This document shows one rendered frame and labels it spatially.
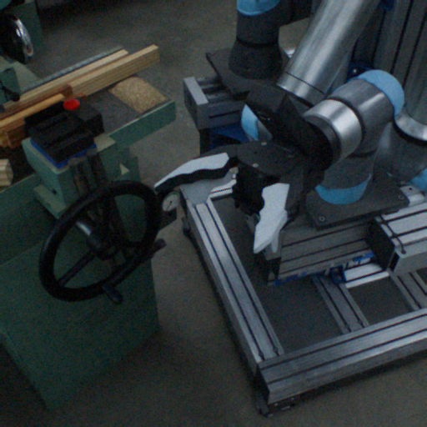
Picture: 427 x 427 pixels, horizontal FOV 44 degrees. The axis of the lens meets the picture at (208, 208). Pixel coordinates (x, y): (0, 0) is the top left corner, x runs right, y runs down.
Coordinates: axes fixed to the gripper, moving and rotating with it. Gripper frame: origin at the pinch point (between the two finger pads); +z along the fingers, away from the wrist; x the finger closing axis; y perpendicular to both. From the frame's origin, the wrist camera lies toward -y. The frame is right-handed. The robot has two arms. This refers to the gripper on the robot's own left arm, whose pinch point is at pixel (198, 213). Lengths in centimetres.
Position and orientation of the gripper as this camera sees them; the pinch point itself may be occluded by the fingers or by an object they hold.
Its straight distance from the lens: 55.1
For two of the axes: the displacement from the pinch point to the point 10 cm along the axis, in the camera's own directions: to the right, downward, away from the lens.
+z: -7.1, 5.2, -4.8
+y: 1.0, 7.5, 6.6
